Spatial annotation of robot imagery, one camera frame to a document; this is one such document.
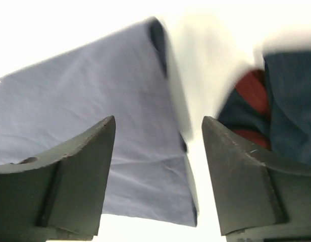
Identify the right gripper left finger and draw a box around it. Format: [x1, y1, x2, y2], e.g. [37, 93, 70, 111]
[0, 116, 116, 241]

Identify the navy jersey tank top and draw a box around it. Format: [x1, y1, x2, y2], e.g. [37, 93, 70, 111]
[218, 50, 311, 165]

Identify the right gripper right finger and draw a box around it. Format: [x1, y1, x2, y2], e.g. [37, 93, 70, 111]
[202, 116, 311, 241]

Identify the blue-grey tank top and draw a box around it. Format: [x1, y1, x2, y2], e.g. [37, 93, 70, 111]
[0, 18, 196, 227]

